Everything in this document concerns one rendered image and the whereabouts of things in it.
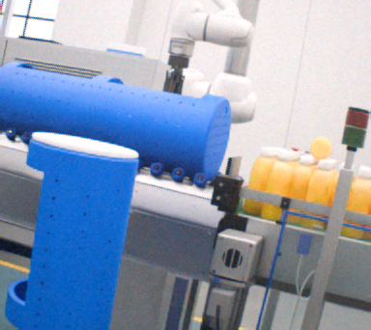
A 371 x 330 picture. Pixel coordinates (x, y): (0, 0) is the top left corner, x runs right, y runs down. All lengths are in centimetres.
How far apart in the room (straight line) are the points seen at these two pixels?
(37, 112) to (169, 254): 68
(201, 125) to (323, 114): 291
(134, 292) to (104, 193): 124
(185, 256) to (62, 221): 64
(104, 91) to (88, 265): 76
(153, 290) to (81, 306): 112
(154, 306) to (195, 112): 102
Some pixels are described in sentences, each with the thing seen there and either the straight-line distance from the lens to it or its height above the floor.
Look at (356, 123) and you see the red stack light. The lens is 145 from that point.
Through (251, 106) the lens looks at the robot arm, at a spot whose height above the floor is 124.
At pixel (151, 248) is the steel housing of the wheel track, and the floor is 70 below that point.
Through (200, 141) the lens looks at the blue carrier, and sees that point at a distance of 177.
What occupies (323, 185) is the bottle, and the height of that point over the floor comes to 103.
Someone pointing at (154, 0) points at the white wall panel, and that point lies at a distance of 490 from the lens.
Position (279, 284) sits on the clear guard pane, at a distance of 163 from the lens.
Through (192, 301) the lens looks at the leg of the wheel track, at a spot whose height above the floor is 51.
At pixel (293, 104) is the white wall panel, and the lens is 462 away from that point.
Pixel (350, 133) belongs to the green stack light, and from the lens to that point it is 145.
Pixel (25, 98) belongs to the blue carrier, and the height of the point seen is 110.
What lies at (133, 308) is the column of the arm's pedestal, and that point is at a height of 27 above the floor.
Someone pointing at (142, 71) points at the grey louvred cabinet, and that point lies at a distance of 349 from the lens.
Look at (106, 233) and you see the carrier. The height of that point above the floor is 84.
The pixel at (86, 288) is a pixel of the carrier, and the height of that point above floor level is 70.
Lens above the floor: 116
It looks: 3 degrees down
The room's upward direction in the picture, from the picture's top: 11 degrees clockwise
